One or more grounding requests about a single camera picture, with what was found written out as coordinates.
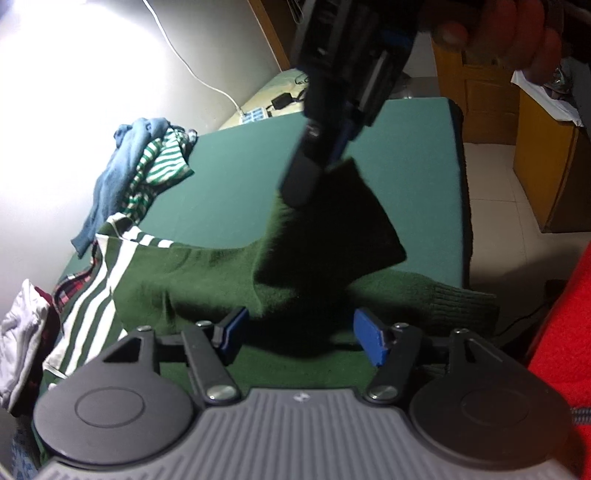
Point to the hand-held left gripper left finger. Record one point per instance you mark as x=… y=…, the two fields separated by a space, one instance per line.
x=233 y=332

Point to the white power strip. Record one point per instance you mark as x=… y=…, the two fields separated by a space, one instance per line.
x=254 y=115

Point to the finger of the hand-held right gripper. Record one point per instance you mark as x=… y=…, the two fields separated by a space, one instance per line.
x=341 y=143
x=300 y=180

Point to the grey checked cloth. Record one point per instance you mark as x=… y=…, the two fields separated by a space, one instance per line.
x=192 y=135

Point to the blue sweater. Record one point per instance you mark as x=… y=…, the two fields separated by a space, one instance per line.
x=111 y=184

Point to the green white striped shirt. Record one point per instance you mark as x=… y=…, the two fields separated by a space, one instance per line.
x=161 y=161

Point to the green table cover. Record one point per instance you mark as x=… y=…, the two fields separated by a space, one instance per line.
x=406 y=184

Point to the black power adapter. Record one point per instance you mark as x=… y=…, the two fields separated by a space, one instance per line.
x=281 y=101

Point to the person's right hand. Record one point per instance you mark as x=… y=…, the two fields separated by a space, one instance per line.
x=503 y=37

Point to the white folded shirt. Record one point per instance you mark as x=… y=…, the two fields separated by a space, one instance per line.
x=18 y=332

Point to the red plaid shirt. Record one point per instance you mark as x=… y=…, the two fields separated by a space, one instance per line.
x=69 y=290

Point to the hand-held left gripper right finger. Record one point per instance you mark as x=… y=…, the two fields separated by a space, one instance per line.
x=369 y=337

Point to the dark red folded garment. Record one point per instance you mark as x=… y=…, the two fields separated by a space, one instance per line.
x=48 y=323

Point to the wooden door frame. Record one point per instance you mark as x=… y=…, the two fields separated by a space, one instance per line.
x=272 y=32

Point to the white plastic sheet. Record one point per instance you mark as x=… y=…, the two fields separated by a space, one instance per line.
x=554 y=104

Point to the red fleece clothing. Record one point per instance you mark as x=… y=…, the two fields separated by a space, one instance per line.
x=568 y=346

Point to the green white-striped sweater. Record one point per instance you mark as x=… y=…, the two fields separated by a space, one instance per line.
x=207 y=277

